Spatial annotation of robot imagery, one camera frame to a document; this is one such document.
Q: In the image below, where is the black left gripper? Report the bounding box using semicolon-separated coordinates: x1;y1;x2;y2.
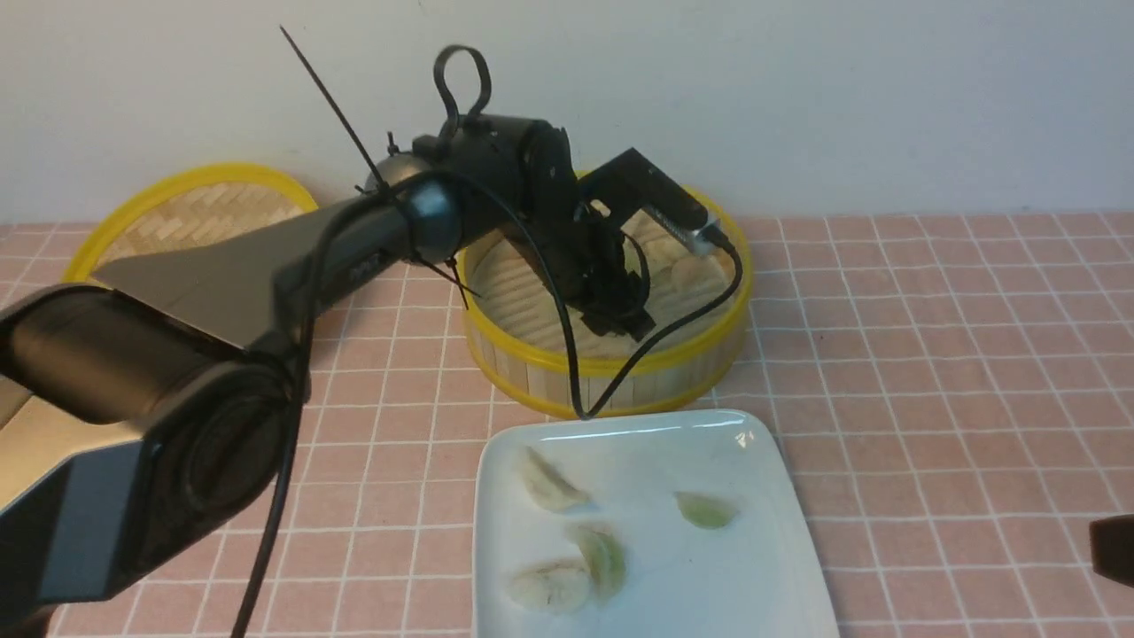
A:
412;116;655;342

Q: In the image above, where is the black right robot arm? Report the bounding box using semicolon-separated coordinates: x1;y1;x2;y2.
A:
1089;514;1134;588

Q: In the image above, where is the white dumpling upper left plate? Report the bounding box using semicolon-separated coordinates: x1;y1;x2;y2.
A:
517;446;591;513

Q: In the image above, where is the white dumpling plate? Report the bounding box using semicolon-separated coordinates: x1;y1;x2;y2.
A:
517;446;591;513
505;560;592;615

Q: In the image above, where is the green dumpling right on plate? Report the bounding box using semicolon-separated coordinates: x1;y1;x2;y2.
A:
672;492;741;530

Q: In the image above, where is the pale green dumpling plate centre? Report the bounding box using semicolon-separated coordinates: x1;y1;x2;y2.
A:
568;525;627;604

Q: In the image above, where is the white dumpling lower left plate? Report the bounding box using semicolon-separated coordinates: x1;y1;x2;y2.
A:
505;560;592;615

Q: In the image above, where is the white square plate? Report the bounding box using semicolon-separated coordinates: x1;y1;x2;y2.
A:
471;409;840;637

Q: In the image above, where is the white steamer liner paper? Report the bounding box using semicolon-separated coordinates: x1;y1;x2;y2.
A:
471;213;734;360

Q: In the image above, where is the yellow rimmed bamboo steamer basket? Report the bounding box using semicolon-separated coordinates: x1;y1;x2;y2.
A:
456;194;754;417

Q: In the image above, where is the black zip tie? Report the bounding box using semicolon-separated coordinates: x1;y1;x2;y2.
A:
278;24;389;193

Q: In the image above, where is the yellow rimmed bamboo steamer lid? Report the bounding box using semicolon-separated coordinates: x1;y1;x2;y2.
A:
62;162;318;283

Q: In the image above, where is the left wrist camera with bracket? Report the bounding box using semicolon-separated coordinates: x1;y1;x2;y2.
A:
579;148;733;257

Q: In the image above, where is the black camera cable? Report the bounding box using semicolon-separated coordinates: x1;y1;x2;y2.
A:
232;170;743;638

